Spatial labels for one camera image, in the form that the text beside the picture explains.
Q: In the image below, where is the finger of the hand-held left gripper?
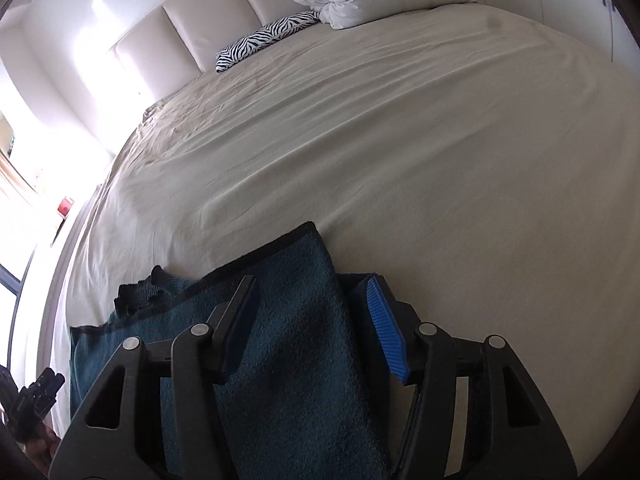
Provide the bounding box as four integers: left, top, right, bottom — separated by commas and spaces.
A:
30, 367, 66, 403

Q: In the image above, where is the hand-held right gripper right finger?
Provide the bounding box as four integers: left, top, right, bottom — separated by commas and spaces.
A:
365, 274, 582, 480

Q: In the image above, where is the beige curtain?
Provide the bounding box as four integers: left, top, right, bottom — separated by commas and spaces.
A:
0, 151, 40, 202

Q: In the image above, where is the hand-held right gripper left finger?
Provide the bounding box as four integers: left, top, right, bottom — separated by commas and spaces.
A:
50, 274, 261, 480

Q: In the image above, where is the dark teal sweater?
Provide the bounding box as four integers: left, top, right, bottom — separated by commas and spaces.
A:
69, 221, 426, 480

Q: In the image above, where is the black framed window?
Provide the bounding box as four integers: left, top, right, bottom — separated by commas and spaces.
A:
0, 259, 24, 363

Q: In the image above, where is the cream padded headboard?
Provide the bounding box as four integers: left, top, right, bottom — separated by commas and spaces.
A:
106, 0, 321, 107

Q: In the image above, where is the person's left hand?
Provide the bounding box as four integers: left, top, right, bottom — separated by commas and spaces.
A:
21, 425, 56, 476

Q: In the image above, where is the bed with beige sheet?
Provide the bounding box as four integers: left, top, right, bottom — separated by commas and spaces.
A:
42, 2, 622, 480

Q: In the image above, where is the zebra print pillow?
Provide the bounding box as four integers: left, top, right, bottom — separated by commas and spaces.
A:
215, 11, 321, 74

